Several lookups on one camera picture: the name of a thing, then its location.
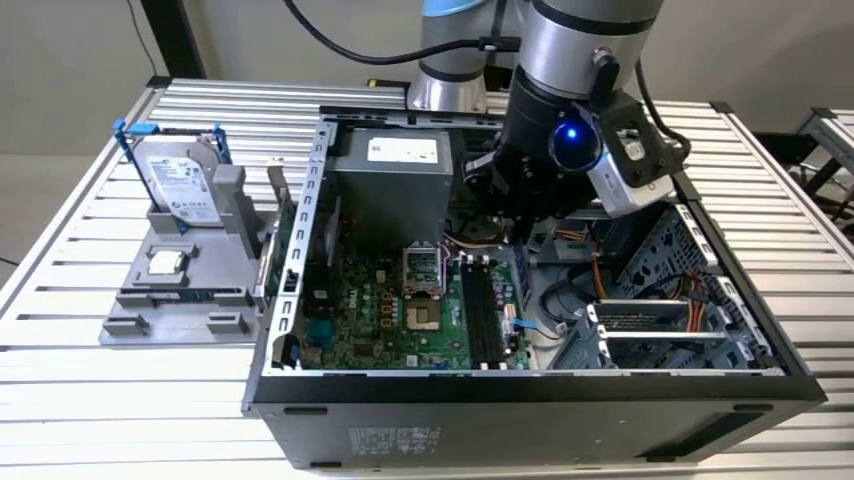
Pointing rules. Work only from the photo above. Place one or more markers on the perforated metal disk bay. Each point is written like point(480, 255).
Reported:
point(657, 250)

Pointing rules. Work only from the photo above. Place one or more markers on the green graphics card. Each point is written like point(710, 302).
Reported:
point(285, 220)

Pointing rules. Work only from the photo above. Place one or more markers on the grey parts rack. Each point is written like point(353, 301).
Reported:
point(223, 277)

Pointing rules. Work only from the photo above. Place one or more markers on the orange framed choke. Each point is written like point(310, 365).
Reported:
point(386, 324)
point(386, 299)
point(386, 311)

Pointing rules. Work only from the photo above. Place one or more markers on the green Dell motherboard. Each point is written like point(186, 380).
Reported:
point(361, 320)

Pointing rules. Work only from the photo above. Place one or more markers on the neighbouring metal slat table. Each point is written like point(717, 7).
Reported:
point(828, 120)

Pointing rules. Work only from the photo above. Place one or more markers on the hard disk in blue carrier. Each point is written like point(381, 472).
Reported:
point(177, 185)

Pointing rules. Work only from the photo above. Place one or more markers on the CPU socket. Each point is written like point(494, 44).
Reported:
point(422, 314)

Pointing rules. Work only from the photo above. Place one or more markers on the blue card retention latch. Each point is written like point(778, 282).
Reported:
point(291, 350)

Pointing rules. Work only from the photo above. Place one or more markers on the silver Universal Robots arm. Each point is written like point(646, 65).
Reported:
point(574, 45)

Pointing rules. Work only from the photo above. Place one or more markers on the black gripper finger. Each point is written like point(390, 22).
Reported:
point(561, 195)
point(488, 175)

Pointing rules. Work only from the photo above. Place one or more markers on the silver CPU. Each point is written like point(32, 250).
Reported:
point(163, 263)

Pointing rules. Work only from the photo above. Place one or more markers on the black PC case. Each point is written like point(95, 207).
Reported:
point(467, 430)

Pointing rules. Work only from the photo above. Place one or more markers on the round case speaker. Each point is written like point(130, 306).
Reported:
point(482, 230)

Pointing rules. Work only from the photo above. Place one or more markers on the RAM slot with white clips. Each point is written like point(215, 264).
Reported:
point(477, 312)

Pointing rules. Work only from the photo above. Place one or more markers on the blue rear port connector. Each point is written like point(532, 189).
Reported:
point(321, 334)

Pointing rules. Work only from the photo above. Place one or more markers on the grey metal drive cage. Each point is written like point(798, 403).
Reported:
point(544, 252)

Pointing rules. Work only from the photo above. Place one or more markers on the grey power supply unit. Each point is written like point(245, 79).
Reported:
point(387, 200)

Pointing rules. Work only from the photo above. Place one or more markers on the black upright post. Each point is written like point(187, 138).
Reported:
point(177, 40)

